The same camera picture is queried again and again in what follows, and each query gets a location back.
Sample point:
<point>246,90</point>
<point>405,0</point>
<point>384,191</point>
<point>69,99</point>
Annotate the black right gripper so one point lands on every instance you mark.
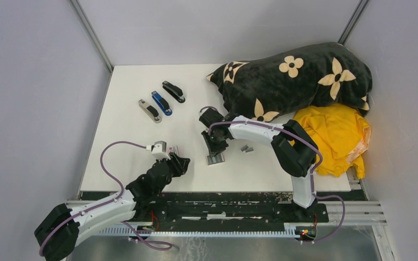
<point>214,149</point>

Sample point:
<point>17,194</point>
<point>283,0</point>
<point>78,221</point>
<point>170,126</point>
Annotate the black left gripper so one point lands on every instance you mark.
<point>179,164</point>

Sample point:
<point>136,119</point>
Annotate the staple box with staples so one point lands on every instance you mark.
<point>215,159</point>

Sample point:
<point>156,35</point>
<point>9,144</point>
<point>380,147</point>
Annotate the red white staple box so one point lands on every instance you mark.
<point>174,149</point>

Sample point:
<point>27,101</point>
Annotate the beige stapler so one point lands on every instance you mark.
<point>150,111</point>

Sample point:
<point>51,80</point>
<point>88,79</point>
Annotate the black stapler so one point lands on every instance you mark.
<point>174,91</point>

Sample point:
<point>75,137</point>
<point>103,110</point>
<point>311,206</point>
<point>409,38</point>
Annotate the blue stapler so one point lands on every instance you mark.
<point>162,103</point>

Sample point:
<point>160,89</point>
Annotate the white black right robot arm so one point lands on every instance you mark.
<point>294,149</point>

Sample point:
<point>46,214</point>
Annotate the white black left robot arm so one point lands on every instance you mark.
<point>66,227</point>

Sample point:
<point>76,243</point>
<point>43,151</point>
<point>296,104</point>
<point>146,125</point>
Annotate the black floral plush pillow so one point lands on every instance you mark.
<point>319,75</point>

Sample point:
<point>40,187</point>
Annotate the yellow crumpled cloth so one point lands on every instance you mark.
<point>341,134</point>

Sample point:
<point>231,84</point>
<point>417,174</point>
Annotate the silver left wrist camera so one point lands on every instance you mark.
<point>159,150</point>

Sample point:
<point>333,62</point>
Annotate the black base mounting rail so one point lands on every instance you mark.
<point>249,211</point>

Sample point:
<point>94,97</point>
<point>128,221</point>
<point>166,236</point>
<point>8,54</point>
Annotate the white slotted cable duct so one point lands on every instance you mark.
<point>122,230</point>

